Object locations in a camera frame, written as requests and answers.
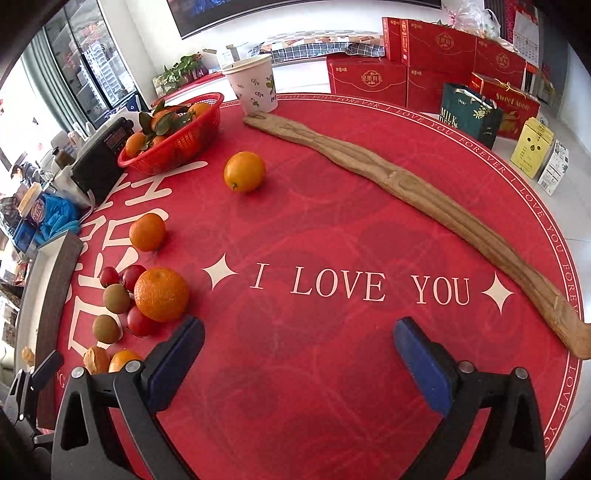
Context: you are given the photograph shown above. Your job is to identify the tan walnut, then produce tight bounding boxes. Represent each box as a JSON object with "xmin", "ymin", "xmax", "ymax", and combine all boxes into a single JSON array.
[{"xmin": 83, "ymin": 346, "xmax": 110, "ymax": 375}]

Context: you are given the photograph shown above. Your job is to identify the red cherry tomato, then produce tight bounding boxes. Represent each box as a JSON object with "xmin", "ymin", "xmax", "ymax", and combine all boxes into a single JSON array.
[
  {"xmin": 126, "ymin": 306, "xmax": 159, "ymax": 338},
  {"xmin": 98, "ymin": 266, "xmax": 120, "ymax": 288},
  {"xmin": 119, "ymin": 264, "xmax": 146, "ymax": 292}
]

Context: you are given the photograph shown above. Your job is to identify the brown-green longan fruit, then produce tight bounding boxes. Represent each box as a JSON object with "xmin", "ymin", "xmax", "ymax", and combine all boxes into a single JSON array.
[
  {"xmin": 92, "ymin": 314, "xmax": 121, "ymax": 344},
  {"xmin": 103, "ymin": 283, "xmax": 131, "ymax": 315}
]

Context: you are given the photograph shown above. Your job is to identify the large orange tangerine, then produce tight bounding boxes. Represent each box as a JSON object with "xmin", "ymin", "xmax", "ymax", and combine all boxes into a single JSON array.
[{"xmin": 133, "ymin": 267, "xmax": 190, "ymax": 323}]

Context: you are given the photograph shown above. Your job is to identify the small orange tangerine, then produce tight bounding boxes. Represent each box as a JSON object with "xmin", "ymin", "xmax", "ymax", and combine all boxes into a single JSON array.
[{"xmin": 128, "ymin": 213, "xmax": 166, "ymax": 252}]

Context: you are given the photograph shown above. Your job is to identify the yellow-orange round orange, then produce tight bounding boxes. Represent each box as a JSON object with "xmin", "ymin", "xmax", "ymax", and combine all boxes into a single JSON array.
[{"xmin": 223, "ymin": 151, "xmax": 266, "ymax": 193}]

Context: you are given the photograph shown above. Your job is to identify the grey white gift tray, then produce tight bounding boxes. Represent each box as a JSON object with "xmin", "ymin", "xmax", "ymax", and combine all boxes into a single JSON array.
[{"xmin": 13, "ymin": 230, "xmax": 85, "ymax": 430}]

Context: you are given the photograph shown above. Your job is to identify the blue plastic bag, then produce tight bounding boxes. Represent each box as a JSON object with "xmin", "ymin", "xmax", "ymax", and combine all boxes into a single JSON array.
[{"xmin": 30, "ymin": 193, "xmax": 81, "ymax": 245}]

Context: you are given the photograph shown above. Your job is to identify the red round table mat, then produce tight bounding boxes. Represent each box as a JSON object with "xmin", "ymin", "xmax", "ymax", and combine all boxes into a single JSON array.
[{"xmin": 55, "ymin": 102, "xmax": 582, "ymax": 479}]

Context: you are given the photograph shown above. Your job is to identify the milk tea cup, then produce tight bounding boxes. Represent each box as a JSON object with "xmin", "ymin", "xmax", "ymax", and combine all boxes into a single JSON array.
[{"xmin": 18, "ymin": 182, "xmax": 47, "ymax": 229}]

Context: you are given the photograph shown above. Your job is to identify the black portable radio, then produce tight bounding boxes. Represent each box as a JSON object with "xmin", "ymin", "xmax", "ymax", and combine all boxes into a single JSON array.
[{"xmin": 71, "ymin": 116, "xmax": 134, "ymax": 206}]

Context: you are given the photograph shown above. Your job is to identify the red plastic fruit basket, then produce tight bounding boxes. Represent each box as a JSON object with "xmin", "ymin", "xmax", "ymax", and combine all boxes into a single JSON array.
[{"xmin": 117, "ymin": 92, "xmax": 224, "ymax": 175}]

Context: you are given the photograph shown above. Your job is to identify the white small carton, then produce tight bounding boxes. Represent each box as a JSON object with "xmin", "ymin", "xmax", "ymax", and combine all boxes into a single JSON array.
[{"xmin": 538, "ymin": 140, "xmax": 569, "ymax": 196}]

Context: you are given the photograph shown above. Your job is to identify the yellow carton box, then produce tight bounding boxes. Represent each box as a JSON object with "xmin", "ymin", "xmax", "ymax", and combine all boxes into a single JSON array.
[{"xmin": 510, "ymin": 117, "xmax": 554, "ymax": 179}]

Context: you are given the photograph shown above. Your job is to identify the dark green milk bag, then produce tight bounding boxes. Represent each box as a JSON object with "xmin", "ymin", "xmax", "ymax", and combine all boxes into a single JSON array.
[{"xmin": 439, "ymin": 83, "xmax": 503, "ymax": 149}]

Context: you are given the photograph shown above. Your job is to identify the red sweet apple box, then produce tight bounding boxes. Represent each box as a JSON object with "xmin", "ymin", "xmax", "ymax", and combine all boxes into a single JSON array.
[{"xmin": 469, "ymin": 73, "xmax": 540, "ymax": 140}]

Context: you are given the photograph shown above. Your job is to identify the green potted plant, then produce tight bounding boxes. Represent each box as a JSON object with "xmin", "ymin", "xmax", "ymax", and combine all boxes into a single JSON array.
[{"xmin": 152, "ymin": 54, "xmax": 209, "ymax": 97}]

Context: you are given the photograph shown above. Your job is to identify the red gift box front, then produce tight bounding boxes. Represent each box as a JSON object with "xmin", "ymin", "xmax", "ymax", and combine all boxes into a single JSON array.
[{"xmin": 327, "ymin": 54, "xmax": 407, "ymax": 107}]

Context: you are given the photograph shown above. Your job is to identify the white floral paper cup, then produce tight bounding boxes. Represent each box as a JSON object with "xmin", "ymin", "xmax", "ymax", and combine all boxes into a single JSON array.
[{"xmin": 221, "ymin": 54, "xmax": 279, "ymax": 115}]

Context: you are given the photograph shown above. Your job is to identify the red gift box stacked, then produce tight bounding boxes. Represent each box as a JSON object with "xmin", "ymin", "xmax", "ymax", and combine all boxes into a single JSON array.
[{"xmin": 382, "ymin": 17, "xmax": 477, "ymax": 73}]

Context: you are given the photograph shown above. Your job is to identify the wall television screen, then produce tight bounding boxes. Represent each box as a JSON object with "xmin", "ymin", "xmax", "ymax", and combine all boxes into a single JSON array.
[{"xmin": 166, "ymin": 1, "xmax": 452, "ymax": 39}]

